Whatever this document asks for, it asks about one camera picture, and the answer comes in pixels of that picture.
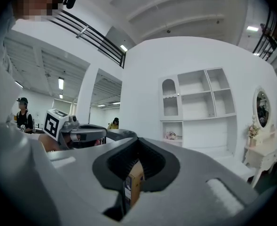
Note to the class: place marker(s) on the black balcony railing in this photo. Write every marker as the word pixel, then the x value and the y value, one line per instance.
pixel 268 36
pixel 93 37

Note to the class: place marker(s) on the brown cardboard box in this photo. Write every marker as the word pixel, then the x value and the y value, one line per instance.
pixel 134 185

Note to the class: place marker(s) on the oval white-framed mirror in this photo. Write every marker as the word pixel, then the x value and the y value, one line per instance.
pixel 263 107

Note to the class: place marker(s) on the rectangular ceiling light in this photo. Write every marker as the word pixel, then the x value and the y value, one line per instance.
pixel 124 48
pixel 61 83
pixel 252 28

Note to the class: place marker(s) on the white shelf hutch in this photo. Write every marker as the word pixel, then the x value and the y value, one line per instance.
pixel 206 116

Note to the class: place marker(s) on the pink flower bouquet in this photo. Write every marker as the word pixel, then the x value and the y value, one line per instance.
pixel 171 135

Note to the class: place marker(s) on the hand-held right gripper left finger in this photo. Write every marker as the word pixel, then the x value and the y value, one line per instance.
pixel 77 185

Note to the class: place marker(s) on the white cabinet door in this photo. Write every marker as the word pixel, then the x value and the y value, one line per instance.
pixel 170 98

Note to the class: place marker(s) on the person's head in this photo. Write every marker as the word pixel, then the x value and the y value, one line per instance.
pixel 34 1

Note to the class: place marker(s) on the small potted flowers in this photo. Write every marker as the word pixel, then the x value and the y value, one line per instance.
pixel 253 132

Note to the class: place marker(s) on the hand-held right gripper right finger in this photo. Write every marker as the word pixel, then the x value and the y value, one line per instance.
pixel 187 196

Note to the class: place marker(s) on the person's grey jacket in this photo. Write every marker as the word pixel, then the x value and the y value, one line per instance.
pixel 16 173

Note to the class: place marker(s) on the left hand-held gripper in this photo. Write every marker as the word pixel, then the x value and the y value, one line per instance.
pixel 53 123

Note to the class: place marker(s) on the person's left forearm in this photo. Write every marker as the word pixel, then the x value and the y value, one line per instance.
pixel 49 143

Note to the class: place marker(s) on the white vanity table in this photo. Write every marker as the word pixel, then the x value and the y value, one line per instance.
pixel 267 149

